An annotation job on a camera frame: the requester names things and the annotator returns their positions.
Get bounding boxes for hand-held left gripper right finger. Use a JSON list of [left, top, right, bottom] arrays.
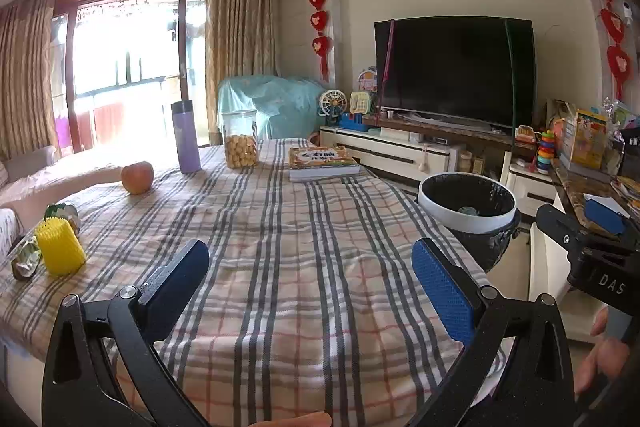
[[405, 238, 576, 427]]

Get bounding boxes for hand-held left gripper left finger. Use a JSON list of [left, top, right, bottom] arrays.
[[41, 239, 211, 427]]

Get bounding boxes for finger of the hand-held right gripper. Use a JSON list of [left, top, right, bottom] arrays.
[[536, 204, 596, 259], [584, 198, 640, 253]]

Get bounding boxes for white-rimmed trash bin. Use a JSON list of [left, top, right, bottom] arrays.
[[417, 173, 522, 273]]

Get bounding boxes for person's right hand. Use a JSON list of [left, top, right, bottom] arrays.
[[574, 307, 631, 395]]

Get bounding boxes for person's left hand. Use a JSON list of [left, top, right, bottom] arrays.
[[247, 411, 333, 427]]

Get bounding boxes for marble side table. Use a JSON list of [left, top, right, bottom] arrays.
[[547, 157, 640, 238]]

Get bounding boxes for white side cabinet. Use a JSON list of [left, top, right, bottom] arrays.
[[507, 159, 558, 218]]

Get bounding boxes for colourful cardboard box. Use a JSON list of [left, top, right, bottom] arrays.
[[560, 108, 608, 171]]

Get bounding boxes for red apple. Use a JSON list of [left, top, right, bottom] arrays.
[[121, 161, 155, 195]]

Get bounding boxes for yellow spiky plastic container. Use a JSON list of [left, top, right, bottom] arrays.
[[35, 216, 87, 277]]

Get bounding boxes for plaid tablecloth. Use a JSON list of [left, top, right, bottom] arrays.
[[0, 138, 516, 427]]

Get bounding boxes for green and white wrapper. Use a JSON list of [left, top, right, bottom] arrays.
[[45, 203, 81, 235]]

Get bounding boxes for wooden tv riser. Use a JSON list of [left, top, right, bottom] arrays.
[[367, 114, 516, 145]]

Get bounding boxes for white tv cabinet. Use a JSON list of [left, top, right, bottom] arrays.
[[319, 124, 466, 185]]

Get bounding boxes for crumpled foil wrapper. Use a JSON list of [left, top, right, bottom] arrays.
[[11, 234, 42, 282]]

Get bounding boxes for purple thermos bottle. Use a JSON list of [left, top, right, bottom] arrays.
[[170, 99, 202, 174]]

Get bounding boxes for clear cookie jar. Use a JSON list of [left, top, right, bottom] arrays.
[[221, 109, 260, 169]]

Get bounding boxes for green stick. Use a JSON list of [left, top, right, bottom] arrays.
[[504, 19, 517, 128]]

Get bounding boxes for pink covered sofa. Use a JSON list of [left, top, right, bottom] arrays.
[[0, 146, 123, 258]]

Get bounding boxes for colourful picture book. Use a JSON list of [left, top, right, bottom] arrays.
[[288, 146, 362, 182]]

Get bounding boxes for black television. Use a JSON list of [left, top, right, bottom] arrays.
[[374, 17, 536, 130]]

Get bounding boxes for blue toy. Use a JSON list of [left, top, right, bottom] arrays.
[[340, 113, 370, 132]]

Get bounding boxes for red heart hanging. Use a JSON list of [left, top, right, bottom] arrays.
[[307, 0, 333, 82], [576, 0, 633, 100]]

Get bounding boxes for teal furniture cover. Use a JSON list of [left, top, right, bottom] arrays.
[[216, 74, 331, 140]]

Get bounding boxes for toy ferris wheel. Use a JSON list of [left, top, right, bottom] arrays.
[[318, 89, 347, 128]]

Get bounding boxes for colourful house card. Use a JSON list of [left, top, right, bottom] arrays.
[[357, 67, 378, 94]]

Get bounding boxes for pink stick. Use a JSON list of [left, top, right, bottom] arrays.
[[377, 19, 396, 108]]

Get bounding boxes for wooden sliding glass door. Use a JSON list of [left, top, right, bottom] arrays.
[[52, 0, 211, 152]]

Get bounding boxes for beige curtain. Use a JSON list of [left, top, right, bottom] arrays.
[[0, 0, 60, 160], [205, 0, 278, 142]]

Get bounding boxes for rainbow stacking ring toy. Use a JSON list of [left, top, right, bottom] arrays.
[[536, 129, 557, 170]]

